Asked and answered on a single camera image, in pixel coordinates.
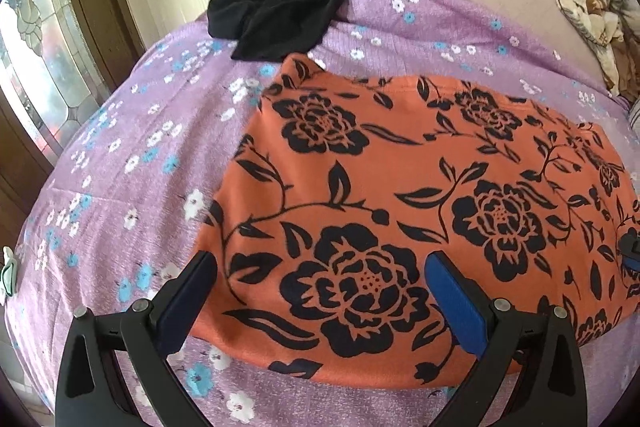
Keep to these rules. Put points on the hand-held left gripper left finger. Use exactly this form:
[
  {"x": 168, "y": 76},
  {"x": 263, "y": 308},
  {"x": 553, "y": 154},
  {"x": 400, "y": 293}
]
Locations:
[{"x": 187, "y": 294}]

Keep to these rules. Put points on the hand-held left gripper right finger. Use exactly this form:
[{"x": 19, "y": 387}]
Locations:
[{"x": 455, "y": 297}]

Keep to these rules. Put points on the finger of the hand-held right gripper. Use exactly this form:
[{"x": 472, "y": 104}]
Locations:
[{"x": 632, "y": 249}]

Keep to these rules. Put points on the orange black floral shirt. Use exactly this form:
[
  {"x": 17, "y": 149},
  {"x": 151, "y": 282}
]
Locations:
[{"x": 400, "y": 207}]

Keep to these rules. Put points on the striped floral cushion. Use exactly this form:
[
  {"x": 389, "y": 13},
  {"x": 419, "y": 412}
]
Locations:
[{"x": 636, "y": 114}]

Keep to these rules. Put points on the small white green cloth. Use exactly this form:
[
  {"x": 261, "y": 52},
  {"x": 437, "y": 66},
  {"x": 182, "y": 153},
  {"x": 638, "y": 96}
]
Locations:
[{"x": 9, "y": 274}]

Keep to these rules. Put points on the purple floral bedsheet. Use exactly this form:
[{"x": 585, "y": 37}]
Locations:
[{"x": 150, "y": 107}]

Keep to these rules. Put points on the cream brown floral blanket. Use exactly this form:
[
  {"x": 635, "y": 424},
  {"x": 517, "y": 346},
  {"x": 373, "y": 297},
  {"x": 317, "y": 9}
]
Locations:
[{"x": 600, "y": 12}]

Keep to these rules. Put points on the stained glass wooden door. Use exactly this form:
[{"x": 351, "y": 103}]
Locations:
[{"x": 55, "y": 32}]

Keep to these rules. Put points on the black cloth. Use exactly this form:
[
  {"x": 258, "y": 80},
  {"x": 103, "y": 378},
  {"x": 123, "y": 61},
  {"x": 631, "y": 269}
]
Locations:
[{"x": 285, "y": 7}]

